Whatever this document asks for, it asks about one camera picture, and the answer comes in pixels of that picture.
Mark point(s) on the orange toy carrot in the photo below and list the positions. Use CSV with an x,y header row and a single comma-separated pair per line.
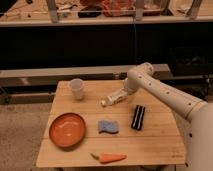
x,y
108,158

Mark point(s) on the white plastic bottle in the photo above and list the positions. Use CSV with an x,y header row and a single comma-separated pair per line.
x,y
114,98

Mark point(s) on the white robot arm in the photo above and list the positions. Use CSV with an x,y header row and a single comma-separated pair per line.
x,y
196,111

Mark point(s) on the black striped block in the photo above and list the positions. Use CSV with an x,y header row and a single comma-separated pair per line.
x,y
138,118

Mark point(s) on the red object on shelf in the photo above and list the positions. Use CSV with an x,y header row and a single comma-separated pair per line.
x,y
117,8

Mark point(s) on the orange plate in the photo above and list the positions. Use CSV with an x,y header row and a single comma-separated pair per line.
x,y
67,130

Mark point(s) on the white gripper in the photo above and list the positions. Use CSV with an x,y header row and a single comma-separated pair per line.
x,y
129,86

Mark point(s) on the black object on shelf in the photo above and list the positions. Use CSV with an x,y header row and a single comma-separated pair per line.
x,y
90,12

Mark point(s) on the wooden table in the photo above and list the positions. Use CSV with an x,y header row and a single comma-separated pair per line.
x,y
157,143

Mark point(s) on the blue sponge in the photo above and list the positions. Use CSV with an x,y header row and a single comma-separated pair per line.
x,y
111,127

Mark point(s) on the long grey bench beam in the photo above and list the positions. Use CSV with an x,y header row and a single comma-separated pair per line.
x,y
51,76

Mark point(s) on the white paper cup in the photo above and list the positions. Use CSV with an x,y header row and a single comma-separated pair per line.
x,y
77,88

